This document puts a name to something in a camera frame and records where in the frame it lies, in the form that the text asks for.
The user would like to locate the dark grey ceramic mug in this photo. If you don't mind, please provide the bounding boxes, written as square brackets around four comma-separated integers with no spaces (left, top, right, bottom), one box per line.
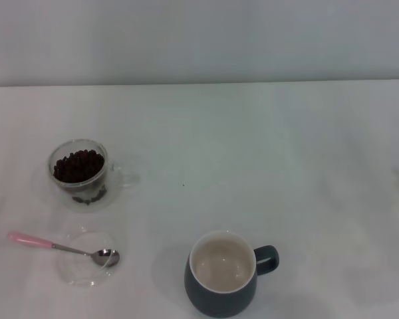
[184,229,281,319]

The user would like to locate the pink-handled metal spoon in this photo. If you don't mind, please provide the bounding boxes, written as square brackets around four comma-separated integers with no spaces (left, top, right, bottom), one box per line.
[8,231,120,268]

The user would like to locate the coffee bean pile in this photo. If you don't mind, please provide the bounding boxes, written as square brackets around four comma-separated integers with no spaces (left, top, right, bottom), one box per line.
[53,149,108,204]

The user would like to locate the clear glass saucer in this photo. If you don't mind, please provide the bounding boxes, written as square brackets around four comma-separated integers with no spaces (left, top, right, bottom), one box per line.
[55,225,120,288]

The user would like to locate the double-wall glass cup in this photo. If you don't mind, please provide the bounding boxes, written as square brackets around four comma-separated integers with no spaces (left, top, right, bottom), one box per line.
[46,138,142,213]

